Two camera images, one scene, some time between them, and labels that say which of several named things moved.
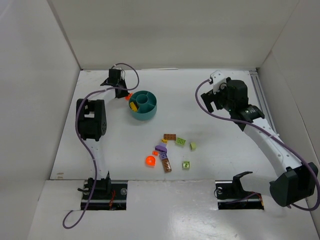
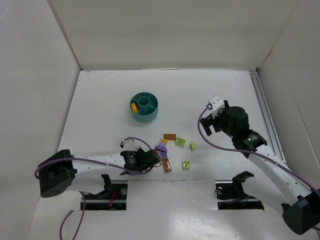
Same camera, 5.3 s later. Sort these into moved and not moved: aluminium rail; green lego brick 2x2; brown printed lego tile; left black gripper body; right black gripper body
Moved: left black gripper body; right black gripper body
Not moved: green lego brick 2x2; brown printed lego tile; aluminium rail
